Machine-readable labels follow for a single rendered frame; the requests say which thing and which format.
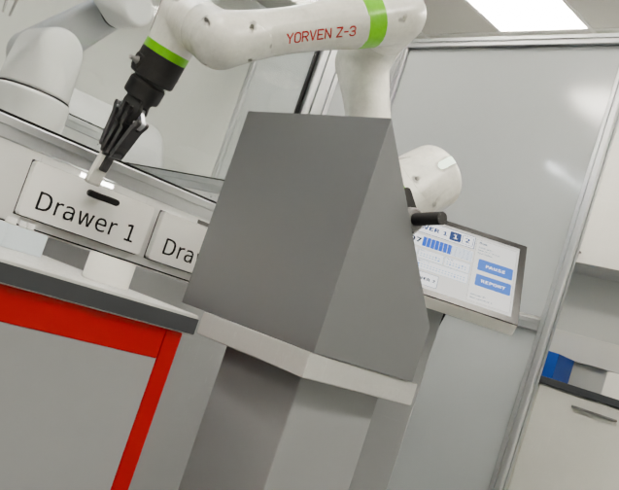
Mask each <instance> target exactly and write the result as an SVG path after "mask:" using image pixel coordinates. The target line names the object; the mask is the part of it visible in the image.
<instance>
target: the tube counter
mask: <svg viewBox="0 0 619 490"><path fill-rule="evenodd" d="M413 239H414V244H417V245H420V246H423V247H426V248H429V249H432V250H435V251H438V252H441V253H444V254H447V255H450V256H453V257H456V258H459V259H462V260H465V261H468V262H471V261H472V256H473V252H472V251H469V250H467V249H464V248H461V247H458V246H455V245H452V244H448V243H445V242H442V241H439V240H436V239H433V238H430V237H427V236H424V235H422V234H419V233H415V234H414V235H413Z"/></svg>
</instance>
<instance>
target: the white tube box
mask: <svg viewBox="0 0 619 490"><path fill-rule="evenodd" d="M47 240H48V236H46V235H44V234H41V233H38V232H35V231H32V230H29V229H26V228H23V227H19V226H14V225H11V224H8V223H5V221H2V220H0V246H2V247H6V248H9V249H12V250H16V251H19V252H22V253H25V254H29V255H32V256H35V257H39V258H41V256H42V253H43V250H44V248H45V245H46V242H47Z"/></svg>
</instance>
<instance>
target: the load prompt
mask: <svg viewBox="0 0 619 490"><path fill-rule="evenodd" d="M419 231H420V232H423V233H426V234H429V235H432V236H435V237H438V238H441V239H444V240H447V241H450V242H453V243H456V244H459V245H463V246H465V247H468V248H471V249H474V246H475V240H476V237H474V236H471V235H468V234H465V233H462V232H459V231H456V230H453V229H450V228H447V227H443V226H424V227H422V228H421V229H420V230H419Z"/></svg>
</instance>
